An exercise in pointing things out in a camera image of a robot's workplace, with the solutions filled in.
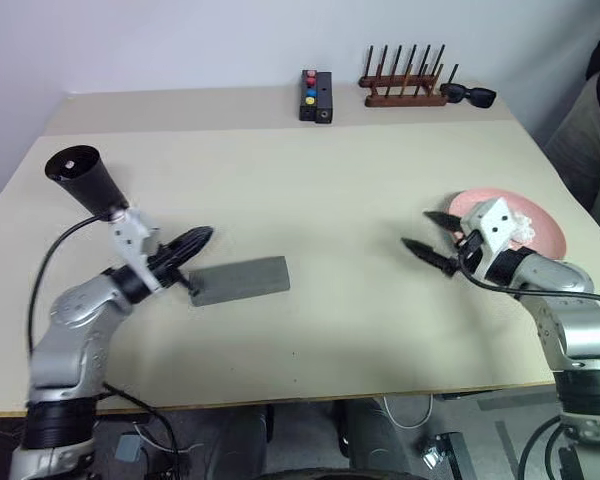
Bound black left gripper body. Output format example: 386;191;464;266
147;247;192;290

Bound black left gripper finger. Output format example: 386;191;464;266
176;239;211;267
171;225;216;252

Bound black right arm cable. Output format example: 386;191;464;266
457;243;600;305

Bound black box with coloured buttons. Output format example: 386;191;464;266
298;69;322;122

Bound large white tissue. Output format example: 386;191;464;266
510;210;538;247

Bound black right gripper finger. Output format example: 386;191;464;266
401;237;460;277
423;210;465;234

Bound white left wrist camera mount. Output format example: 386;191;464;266
107;208;162;294

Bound black sunglasses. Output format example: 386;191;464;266
439;82;498;110

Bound small silver black device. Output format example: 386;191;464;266
418;439;446;469

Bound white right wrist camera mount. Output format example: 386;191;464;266
463;197;524;262

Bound pink plate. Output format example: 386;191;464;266
447;187;567;261

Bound black plastic cup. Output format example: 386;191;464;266
44;144;130;221

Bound white floor cable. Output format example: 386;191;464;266
382;394;434;430

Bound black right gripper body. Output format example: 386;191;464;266
453;228;490;277

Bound dark rounded shape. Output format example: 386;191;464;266
338;397;397;472

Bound grey glasses case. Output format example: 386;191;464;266
187;255;292;308

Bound small grey box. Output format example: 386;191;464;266
115;433;143;463

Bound wooden peg rack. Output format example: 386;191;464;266
358;43;461;109

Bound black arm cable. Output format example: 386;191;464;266
457;243;600;305
27;213;116;356

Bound black metal stand bar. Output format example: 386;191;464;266
442;432;477;480

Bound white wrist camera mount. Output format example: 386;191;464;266
107;208;162;294
463;197;524;262

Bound plain black box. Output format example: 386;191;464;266
314;72;336;125

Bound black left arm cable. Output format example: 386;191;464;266
27;213;116;356

